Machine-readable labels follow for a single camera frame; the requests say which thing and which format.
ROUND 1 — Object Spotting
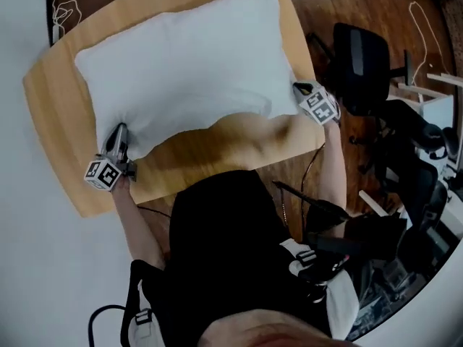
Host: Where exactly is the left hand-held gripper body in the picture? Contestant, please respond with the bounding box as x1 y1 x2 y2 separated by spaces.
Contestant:
84 153 138 192

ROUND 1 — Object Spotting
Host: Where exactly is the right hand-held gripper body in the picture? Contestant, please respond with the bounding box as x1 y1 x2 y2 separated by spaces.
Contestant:
297 84 343 126

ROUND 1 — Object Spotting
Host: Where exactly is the white pillowcase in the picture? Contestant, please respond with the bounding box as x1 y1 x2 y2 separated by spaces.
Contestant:
74 0 309 160

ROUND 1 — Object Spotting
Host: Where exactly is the person's right forearm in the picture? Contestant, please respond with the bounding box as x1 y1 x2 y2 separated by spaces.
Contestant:
320 120 351 219

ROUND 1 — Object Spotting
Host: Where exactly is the person's left forearm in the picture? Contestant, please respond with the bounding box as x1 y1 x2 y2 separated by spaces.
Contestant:
111 178 168 270

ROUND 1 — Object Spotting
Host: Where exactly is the white wooden bar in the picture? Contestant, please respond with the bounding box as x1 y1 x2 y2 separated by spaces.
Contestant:
359 189 391 218

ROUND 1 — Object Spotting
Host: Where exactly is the white desk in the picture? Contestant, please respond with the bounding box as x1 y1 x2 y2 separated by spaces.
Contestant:
397 71 463 122

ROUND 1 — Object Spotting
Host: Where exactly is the black equipment box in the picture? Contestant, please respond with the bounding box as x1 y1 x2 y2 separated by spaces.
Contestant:
341 213 409 264

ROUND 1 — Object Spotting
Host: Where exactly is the person's torso in black shirt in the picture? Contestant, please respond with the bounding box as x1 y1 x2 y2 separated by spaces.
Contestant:
121 170 362 347

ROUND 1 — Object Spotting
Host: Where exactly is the person's head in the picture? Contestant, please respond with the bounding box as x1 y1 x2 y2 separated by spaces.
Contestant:
197 309 362 347

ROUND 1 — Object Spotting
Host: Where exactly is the thin black cable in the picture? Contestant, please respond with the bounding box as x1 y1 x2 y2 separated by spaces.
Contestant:
137 204 171 218

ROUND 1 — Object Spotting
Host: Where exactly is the thin dark red cable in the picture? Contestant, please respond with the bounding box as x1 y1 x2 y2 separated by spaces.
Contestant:
300 141 326 231

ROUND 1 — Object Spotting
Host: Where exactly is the black corrugated hose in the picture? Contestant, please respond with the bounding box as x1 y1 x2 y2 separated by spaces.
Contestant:
273 179 351 220

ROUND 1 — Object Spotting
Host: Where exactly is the white floor cable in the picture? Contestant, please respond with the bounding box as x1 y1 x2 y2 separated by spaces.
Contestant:
408 1 454 87
50 0 83 38

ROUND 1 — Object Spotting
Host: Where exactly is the white harness shoulder strap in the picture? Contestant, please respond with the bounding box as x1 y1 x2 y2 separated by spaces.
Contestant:
121 259 157 347
280 239 360 341

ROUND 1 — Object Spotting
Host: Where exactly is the thick black cable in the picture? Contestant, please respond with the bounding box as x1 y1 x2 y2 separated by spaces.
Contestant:
88 304 128 347

